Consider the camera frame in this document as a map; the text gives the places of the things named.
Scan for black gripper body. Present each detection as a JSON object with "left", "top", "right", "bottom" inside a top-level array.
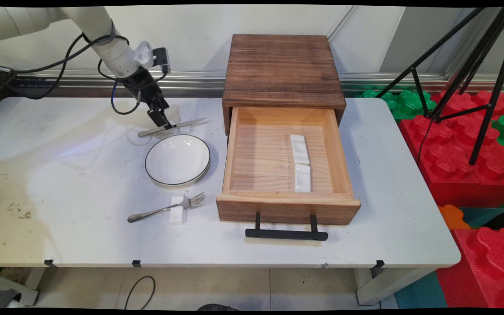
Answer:
[{"left": 116, "top": 68, "right": 165, "bottom": 110}]

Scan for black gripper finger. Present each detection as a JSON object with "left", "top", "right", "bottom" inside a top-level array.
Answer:
[
  {"left": 148, "top": 108, "right": 167, "bottom": 128},
  {"left": 156, "top": 97, "right": 176, "bottom": 130}
]

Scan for silver table knife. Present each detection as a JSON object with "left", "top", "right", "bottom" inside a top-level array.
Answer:
[{"left": 137, "top": 117, "right": 208, "bottom": 138}]

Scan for white plate with black rim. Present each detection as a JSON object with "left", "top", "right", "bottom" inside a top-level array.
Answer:
[{"left": 145, "top": 134, "right": 211, "bottom": 186}]

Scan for silver fork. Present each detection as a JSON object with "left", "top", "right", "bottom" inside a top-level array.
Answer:
[{"left": 127, "top": 192, "right": 207, "bottom": 224}]

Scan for dark wooden drawer cabinet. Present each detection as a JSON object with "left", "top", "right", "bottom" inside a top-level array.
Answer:
[{"left": 221, "top": 34, "right": 347, "bottom": 136}]

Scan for white table leg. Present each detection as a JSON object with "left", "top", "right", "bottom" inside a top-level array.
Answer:
[
  {"left": 0, "top": 268, "right": 47, "bottom": 307},
  {"left": 355, "top": 266, "right": 438, "bottom": 306}
]

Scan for orange foam piece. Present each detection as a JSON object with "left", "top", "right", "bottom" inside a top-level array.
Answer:
[{"left": 438, "top": 204, "right": 471, "bottom": 231}]

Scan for teal foam mat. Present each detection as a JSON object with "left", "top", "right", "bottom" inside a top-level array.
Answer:
[{"left": 394, "top": 271, "right": 448, "bottom": 309}]

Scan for black tripod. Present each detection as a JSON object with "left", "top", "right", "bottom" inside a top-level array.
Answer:
[{"left": 374, "top": 6, "right": 504, "bottom": 166}]

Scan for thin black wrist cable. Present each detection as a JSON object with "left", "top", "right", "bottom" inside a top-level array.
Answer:
[{"left": 14, "top": 33, "right": 169, "bottom": 116}]

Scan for black silver wrist camera box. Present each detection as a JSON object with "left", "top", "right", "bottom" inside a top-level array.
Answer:
[{"left": 153, "top": 47, "right": 171, "bottom": 74}]

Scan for aluminium wall rail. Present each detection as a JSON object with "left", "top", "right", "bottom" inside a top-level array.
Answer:
[{"left": 16, "top": 69, "right": 504, "bottom": 98}]

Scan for light wooden drawer black handle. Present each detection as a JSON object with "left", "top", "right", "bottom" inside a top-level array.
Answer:
[{"left": 216, "top": 106, "right": 361, "bottom": 242}]

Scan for black floor cable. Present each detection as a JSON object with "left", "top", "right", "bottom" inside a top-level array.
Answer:
[{"left": 124, "top": 276, "right": 156, "bottom": 310}]

